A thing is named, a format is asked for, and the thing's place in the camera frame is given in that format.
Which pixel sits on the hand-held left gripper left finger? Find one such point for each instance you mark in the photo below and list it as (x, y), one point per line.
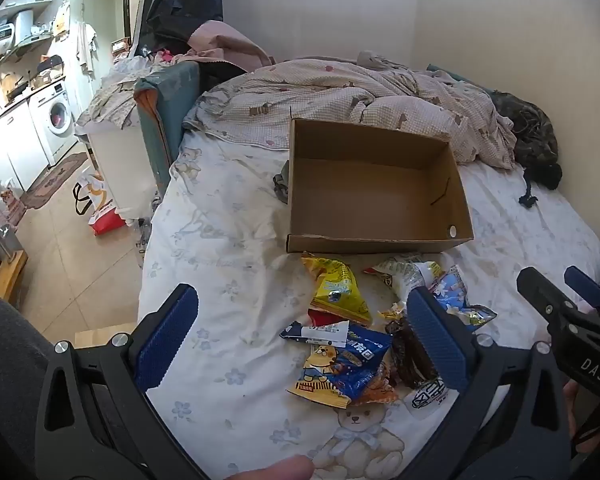
(167, 340)

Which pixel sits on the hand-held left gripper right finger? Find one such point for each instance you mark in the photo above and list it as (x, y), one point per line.
(437, 340)

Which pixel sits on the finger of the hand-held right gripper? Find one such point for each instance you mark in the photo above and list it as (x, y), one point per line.
(540, 290)
(585, 285)

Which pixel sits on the dark brown snack packet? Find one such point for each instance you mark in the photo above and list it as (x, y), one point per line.
(410, 355)

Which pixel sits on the blue white snack packet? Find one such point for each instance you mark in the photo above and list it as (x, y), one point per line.
(452, 292)

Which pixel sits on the small yellow candy wrapper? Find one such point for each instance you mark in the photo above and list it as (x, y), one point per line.
(392, 312)

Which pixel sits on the red-edged white snack packet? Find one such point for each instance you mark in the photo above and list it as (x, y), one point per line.
(405, 270)

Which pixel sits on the dark blue bear cookie packet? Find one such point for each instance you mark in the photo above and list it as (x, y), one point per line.
(340, 365)

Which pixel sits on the yellow snack packet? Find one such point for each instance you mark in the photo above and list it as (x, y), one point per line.
(337, 285)

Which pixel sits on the white sachet dark blue end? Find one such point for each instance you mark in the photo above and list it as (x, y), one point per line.
(320, 332)

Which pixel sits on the red snack packet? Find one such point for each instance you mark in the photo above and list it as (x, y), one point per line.
(320, 317)

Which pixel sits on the brown cardboard box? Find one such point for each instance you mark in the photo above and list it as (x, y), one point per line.
(370, 195)

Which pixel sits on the person's right hand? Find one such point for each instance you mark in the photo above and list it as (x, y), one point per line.
(572, 395)

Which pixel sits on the person's left hand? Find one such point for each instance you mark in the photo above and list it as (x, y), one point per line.
(275, 470)

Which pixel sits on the clear packet black emblem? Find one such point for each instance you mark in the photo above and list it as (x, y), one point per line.
(427, 395)

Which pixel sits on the orange snack packet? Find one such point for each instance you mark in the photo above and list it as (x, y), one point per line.
(377, 396)

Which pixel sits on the white floral bedsheet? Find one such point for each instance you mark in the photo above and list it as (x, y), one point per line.
(220, 240)

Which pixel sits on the white red shopping bag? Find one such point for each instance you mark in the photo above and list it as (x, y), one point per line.
(102, 210)

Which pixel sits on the camouflage cloth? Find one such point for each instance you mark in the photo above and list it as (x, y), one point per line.
(530, 130)

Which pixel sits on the person's grey clothing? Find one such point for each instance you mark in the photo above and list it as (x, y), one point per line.
(5, 385)

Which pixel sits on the white side cabinet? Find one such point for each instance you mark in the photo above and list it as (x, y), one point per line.
(122, 170)

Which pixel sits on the wooden stool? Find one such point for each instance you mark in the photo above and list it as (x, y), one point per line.
(5, 270)

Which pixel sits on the grey cloth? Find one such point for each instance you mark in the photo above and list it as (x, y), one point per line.
(281, 189)

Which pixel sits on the brown floor rug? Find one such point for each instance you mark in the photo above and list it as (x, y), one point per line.
(55, 180)

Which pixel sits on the teal pillow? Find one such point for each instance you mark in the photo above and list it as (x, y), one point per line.
(455, 76)

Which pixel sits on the patterned beige cloth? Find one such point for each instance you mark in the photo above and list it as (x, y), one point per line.
(110, 102)

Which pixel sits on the white kitchen cabinet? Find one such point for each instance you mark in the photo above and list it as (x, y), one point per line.
(10, 145)

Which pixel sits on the white washing machine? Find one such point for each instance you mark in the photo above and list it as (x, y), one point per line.
(55, 115)

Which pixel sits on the beige checkered quilt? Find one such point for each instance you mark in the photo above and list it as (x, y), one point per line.
(355, 90)

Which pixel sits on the pink cloth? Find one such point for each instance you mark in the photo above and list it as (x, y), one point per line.
(225, 42)

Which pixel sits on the hanging white towel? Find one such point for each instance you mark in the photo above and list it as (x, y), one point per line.
(86, 47)

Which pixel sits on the black plastic bag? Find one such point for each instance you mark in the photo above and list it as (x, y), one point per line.
(185, 0)

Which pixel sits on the white water heater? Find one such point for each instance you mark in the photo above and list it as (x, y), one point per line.
(24, 25)

